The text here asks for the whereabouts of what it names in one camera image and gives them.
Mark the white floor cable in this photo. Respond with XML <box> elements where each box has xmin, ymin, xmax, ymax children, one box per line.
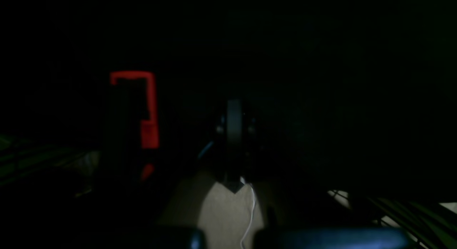
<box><xmin>239</xmin><ymin>176</ymin><xmax>257</xmax><ymax>249</ymax></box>

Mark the black table cloth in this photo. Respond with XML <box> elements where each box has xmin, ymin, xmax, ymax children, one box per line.
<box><xmin>1</xmin><ymin>0</ymin><xmax>456</xmax><ymax>202</ymax></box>

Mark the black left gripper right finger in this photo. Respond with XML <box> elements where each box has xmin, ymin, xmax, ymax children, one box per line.
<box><xmin>236</xmin><ymin>99</ymin><xmax>357</xmax><ymax>242</ymax></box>

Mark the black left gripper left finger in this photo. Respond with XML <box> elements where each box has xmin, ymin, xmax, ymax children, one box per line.
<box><xmin>153</xmin><ymin>100</ymin><xmax>236</xmax><ymax>249</ymax></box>

